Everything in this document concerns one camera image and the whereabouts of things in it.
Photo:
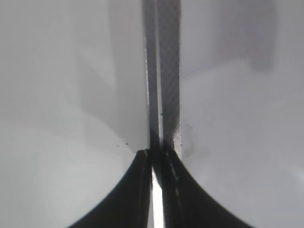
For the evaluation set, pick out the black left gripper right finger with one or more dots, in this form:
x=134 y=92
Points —
x=185 y=203

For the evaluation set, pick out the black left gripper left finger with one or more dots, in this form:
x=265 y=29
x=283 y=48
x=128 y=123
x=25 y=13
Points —
x=127 y=205

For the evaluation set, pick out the white board with grey frame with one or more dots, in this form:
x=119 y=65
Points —
x=86 y=84

